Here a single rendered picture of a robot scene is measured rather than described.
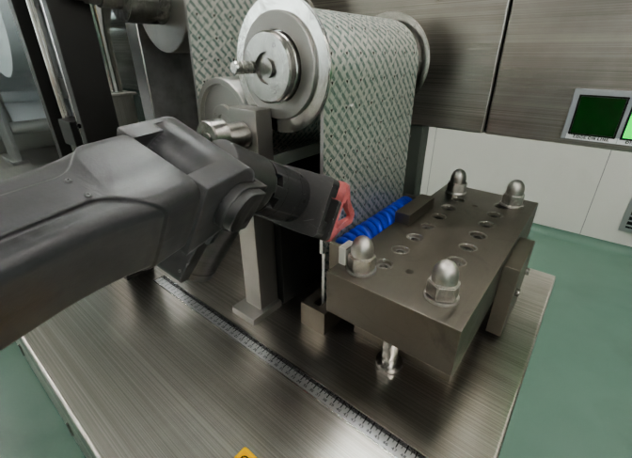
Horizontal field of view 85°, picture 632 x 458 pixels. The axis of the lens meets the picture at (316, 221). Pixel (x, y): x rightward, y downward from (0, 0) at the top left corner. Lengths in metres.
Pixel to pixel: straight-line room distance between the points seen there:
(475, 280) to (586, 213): 2.73
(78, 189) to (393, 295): 0.30
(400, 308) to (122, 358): 0.37
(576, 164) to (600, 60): 2.43
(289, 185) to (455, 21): 0.44
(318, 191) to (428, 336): 0.19
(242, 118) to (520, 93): 0.43
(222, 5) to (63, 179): 0.46
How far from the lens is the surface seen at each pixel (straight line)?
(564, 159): 3.05
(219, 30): 0.61
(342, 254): 0.42
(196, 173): 0.21
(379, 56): 0.50
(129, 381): 0.53
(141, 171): 0.21
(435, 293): 0.38
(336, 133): 0.43
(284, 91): 0.41
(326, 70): 0.39
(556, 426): 1.76
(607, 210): 3.14
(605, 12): 0.65
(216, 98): 0.55
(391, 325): 0.40
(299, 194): 0.35
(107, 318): 0.64
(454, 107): 0.68
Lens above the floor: 1.27
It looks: 26 degrees down
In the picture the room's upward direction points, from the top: straight up
